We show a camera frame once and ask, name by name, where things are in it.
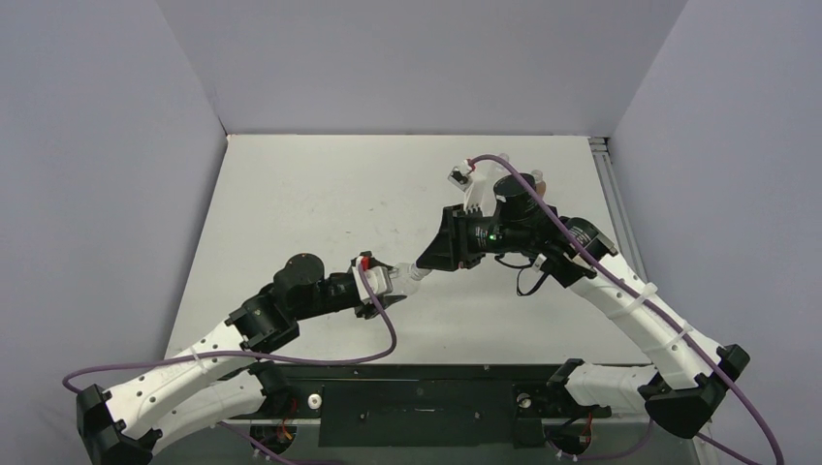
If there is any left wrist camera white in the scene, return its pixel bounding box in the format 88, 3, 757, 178
351, 253, 393, 304

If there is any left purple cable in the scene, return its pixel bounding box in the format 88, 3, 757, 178
62, 265, 398, 392

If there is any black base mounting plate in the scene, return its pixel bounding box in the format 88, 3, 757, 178
192, 362, 656, 450

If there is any clear plastic bottle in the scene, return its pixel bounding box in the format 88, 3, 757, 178
389, 263, 423, 296

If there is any black cable loop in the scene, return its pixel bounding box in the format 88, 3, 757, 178
494, 253, 553, 297

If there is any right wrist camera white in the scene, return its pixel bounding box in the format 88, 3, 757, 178
448, 159, 510, 217

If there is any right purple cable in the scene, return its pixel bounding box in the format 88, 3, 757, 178
465, 153, 786, 465

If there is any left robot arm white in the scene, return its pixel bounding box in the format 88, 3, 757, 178
76, 252, 427, 464

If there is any tea bottle red label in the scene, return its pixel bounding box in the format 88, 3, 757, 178
530, 170, 547, 198

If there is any blue white bottle cap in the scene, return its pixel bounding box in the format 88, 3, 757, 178
408, 263, 431, 282

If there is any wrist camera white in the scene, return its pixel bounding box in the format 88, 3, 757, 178
448, 159, 510, 217
351, 253, 393, 304

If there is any purple cable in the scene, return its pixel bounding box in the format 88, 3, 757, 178
62, 265, 398, 392
465, 153, 786, 465

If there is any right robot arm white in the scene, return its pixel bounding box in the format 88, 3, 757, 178
415, 170, 750, 439

